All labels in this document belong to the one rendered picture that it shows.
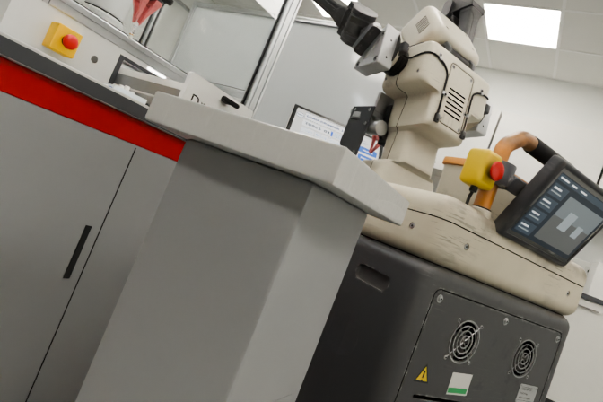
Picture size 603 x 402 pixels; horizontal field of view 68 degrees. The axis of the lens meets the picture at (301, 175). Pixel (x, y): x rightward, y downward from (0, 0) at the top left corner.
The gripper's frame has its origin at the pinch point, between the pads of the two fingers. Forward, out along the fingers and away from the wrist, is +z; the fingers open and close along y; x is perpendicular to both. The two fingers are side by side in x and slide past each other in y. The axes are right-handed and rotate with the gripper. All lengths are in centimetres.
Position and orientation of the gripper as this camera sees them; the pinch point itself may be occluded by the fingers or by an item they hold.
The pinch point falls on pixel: (136, 21)
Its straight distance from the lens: 128.0
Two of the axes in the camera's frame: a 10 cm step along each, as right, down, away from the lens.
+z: -3.9, 9.2, -0.8
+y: -6.0, -3.3, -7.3
